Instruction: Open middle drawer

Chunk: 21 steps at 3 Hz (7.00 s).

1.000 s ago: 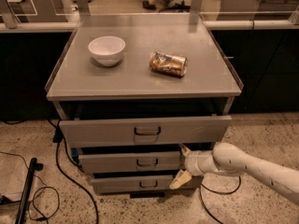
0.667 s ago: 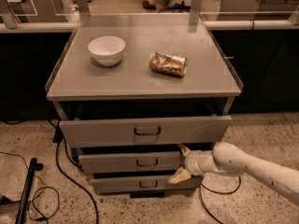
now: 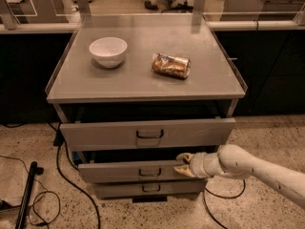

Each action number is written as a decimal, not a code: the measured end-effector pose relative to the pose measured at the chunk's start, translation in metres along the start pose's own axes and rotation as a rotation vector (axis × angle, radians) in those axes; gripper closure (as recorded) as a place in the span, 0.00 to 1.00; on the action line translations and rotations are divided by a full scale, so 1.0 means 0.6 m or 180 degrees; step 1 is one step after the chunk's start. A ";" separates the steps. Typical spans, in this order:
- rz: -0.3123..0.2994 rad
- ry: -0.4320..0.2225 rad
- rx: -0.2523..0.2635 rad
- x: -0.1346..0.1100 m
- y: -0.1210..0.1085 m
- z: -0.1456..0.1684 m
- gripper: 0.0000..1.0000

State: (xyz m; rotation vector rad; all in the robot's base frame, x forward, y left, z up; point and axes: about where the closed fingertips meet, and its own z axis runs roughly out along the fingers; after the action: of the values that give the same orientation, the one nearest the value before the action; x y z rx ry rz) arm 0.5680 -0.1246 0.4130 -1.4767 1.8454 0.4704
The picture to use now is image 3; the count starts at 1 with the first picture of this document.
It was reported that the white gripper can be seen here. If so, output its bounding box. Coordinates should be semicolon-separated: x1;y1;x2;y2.
173;153;211;178

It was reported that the grey drawer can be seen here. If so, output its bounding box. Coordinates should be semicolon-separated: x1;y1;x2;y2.
92;179;207;199
77;159;204;184
60;118;235;152

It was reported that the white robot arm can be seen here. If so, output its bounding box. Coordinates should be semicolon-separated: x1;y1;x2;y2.
174;144;305;208

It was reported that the grey top drawer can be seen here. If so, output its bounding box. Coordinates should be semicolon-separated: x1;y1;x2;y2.
60;118;235;152

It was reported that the grey bottom drawer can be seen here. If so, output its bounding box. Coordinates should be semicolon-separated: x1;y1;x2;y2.
92;179;207;199

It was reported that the grey drawer cabinet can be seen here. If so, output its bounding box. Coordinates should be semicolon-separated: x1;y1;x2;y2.
45;13;249;204

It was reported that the crushed golden drink can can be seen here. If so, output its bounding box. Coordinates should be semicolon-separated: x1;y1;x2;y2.
152;52;191;79

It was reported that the white ceramic bowl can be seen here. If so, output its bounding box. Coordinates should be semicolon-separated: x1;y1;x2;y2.
89;37;128;69

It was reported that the black pole on floor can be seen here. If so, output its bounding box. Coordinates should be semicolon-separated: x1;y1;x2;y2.
15;161;43;229

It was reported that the grey background desk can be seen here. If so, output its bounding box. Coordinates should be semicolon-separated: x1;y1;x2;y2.
221;0;305;21

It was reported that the clear acrylic barrier panel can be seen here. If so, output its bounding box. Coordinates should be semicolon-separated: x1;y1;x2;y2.
1;0;305;31

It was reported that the black cable right floor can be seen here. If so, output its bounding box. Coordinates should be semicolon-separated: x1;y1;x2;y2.
202;178;247;229

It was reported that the thick black floor cable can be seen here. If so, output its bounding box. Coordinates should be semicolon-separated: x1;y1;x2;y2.
47;121;102;229

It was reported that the thin black looped cable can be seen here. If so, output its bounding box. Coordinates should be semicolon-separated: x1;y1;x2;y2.
0;154;62;227

